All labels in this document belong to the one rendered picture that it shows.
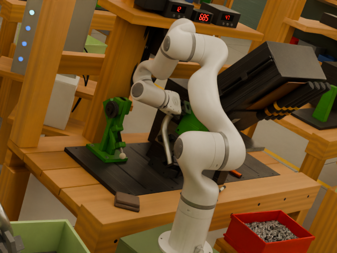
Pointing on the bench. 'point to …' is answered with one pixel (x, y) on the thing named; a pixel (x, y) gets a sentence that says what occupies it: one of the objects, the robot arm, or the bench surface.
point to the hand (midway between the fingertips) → (182, 108)
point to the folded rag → (127, 202)
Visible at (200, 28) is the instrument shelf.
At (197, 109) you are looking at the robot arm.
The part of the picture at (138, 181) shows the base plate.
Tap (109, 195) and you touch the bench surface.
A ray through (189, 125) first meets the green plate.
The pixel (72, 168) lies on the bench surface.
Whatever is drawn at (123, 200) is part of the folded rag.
